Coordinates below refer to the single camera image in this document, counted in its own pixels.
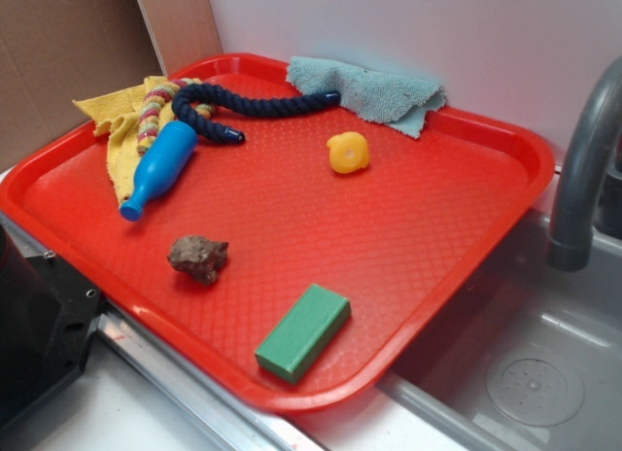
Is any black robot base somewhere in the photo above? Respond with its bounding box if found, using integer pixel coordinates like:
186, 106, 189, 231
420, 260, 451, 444
1, 229, 104, 432

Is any yellow rubber duck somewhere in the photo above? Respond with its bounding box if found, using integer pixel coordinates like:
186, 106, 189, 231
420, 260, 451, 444
327, 131, 370, 174

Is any red plastic tray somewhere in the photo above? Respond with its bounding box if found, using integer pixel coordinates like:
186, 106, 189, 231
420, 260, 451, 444
0, 52, 556, 415

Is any green rectangular block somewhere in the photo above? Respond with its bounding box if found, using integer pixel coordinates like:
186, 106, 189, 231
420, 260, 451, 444
255, 284, 352, 385

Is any brown rock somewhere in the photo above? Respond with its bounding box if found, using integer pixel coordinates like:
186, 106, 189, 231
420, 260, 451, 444
167, 235, 229, 286

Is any teal cloth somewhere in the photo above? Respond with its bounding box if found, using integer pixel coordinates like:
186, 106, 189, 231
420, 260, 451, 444
287, 56, 446, 139

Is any blue plastic bottle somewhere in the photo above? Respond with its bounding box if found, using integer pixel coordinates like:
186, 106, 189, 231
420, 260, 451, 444
120, 121, 198, 222

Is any yellow cloth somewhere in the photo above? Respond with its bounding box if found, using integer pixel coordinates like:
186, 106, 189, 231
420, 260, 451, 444
73, 76, 180, 204

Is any grey faucet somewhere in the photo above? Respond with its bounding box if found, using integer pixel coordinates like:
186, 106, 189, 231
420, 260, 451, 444
546, 59, 621, 271

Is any grey plastic sink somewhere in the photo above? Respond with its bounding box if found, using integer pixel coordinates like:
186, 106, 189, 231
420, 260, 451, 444
291, 212, 622, 451

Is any brown cardboard panel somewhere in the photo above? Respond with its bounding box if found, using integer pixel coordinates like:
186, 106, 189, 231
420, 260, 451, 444
1, 0, 222, 170

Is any navy blue rope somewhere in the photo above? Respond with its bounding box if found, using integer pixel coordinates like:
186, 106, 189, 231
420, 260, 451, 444
171, 83, 339, 146

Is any multicolour braided rope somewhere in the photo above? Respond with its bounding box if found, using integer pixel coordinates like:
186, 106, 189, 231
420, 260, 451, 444
136, 78, 218, 156

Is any metal rail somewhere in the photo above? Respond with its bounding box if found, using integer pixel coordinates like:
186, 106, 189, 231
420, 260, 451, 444
0, 212, 322, 451

